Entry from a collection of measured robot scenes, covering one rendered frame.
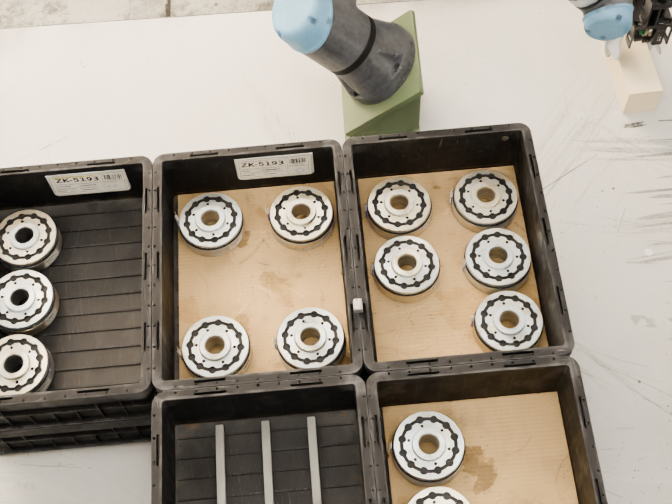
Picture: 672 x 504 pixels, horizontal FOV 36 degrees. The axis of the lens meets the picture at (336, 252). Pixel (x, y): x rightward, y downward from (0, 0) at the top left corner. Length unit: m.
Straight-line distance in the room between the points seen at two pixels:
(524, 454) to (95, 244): 0.75
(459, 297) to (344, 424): 0.27
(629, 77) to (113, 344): 1.03
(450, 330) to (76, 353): 0.58
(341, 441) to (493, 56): 0.87
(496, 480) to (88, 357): 0.64
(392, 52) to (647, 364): 0.67
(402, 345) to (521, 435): 0.22
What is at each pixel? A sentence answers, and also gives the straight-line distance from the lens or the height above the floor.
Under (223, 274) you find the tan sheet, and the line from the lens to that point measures 1.65.
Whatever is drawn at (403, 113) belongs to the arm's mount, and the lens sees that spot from 1.84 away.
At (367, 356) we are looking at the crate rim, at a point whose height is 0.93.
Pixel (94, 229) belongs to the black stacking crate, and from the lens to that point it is 1.74.
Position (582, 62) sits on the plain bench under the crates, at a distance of 2.07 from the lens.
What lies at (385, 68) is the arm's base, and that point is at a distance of 1.80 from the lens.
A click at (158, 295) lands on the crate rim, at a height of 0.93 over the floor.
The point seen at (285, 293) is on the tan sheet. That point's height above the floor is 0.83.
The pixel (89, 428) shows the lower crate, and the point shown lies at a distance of 1.62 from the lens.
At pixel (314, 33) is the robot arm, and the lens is 1.72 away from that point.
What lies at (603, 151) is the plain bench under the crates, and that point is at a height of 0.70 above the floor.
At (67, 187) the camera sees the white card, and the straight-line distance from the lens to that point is 1.73.
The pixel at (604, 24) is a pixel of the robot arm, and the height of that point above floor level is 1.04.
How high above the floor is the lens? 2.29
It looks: 62 degrees down
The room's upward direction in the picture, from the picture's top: 4 degrees counter-clockwise
